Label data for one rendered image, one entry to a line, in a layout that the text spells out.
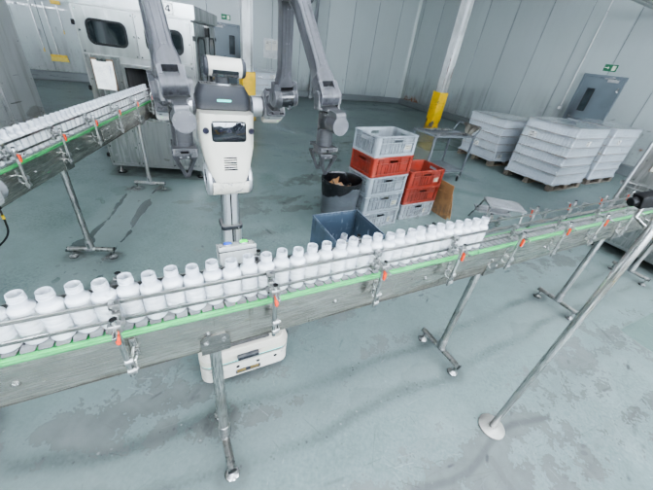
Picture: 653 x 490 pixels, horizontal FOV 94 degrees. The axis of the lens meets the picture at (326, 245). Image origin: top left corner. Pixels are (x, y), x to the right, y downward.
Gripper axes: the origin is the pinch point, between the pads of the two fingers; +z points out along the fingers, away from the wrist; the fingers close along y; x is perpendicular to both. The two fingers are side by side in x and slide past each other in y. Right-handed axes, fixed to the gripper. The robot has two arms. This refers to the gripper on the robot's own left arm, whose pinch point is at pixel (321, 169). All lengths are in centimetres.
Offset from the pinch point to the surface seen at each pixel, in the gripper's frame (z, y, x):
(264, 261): 25.5, -15.8, 25.9
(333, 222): 51, 46, -36
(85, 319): 34, -17, 78
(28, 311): 28, -16, 88
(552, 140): 52, 236, -595
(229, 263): 24.0, -16.1, 37.4
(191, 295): 33, -17, 50
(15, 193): 52, 126, 133
